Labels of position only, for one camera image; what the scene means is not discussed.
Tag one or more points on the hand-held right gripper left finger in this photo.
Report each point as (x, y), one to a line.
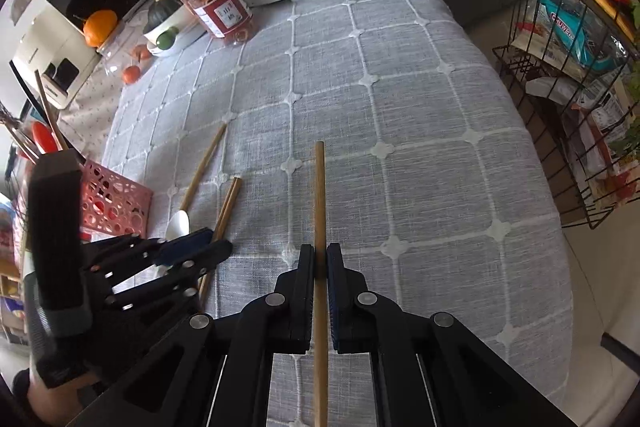
(302, 302)

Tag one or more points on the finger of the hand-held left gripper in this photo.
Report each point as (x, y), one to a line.
(210, 255)
(185, 245)

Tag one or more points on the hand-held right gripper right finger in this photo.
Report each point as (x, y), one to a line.
(337, 307)

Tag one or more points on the white plastic spoon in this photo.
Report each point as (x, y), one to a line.
(177, 224)

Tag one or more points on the brown wooden chopstick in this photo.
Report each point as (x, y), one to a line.
(225, 207)
(205, 167)
(47, 109)
(232, 210)
(320, 197)

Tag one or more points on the pink perforated utensil basket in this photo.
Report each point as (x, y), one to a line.
(115, 202)

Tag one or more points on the red plastic spoon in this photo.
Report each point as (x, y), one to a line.
(44, 138)

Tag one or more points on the pale printed bamboo chopstick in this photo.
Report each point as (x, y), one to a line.
(24, 142)

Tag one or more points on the person's left hand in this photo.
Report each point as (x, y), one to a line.
(45, 402)

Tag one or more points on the small floral print cloth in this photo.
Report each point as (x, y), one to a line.
(90, 107)

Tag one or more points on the grey checked tablecloth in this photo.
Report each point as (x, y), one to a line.
(425, 157)

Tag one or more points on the small orange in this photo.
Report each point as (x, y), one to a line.
(131, 74)
(141, 52)

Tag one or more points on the glass jar wooden lid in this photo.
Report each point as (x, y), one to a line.
(112, 52)

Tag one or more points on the large orange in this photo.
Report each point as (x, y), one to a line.
(100, 29)

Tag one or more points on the white plate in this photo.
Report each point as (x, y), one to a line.
(192, 38)

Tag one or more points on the green lime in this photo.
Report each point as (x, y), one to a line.
(167, 38)

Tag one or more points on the dark green squash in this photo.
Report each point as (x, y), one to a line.
(162, 9)

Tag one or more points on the teal snack packet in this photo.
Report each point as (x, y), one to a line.
(570, 27)

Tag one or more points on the green leafy herbs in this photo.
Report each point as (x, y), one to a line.
(635, 87)

